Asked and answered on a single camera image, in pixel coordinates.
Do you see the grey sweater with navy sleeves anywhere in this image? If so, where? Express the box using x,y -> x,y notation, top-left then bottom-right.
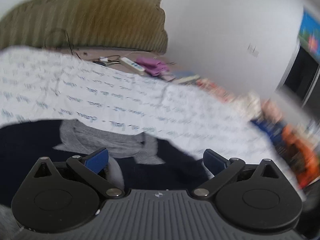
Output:
1,119 -> 208,239

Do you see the cream white garment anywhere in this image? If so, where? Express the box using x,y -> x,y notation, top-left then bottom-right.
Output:
242,92 -> 263,121

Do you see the blue patterned garment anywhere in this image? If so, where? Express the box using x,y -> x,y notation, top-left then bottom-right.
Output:
251,118 -> 287,155

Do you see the pink peach garment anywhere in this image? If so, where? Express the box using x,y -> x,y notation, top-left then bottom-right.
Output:
261,99 -> 284,124

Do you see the red patterned cloth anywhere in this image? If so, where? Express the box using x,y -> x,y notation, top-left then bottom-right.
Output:
196,79 -> 236,102

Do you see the orange garment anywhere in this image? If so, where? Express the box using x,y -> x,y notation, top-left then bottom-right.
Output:
281,125 -> 319,189

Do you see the white bedsheet with blue script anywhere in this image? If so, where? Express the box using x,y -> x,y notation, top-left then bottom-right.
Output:
1,47 -> 303,196

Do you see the white power strip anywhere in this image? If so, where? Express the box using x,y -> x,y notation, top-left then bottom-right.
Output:
119,57 -> 145,74

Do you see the dark window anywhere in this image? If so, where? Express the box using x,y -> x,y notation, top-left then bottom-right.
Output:
278,9 -> 319,106

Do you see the purple cloth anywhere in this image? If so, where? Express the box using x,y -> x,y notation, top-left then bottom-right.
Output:
136,57 -> 169,76

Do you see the olive striped padded headboard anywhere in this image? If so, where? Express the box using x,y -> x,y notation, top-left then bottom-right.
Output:
1,0 -> 168,53

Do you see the black cable on bed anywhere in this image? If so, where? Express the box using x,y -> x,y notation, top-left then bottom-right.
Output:
43,28 -> 83,61

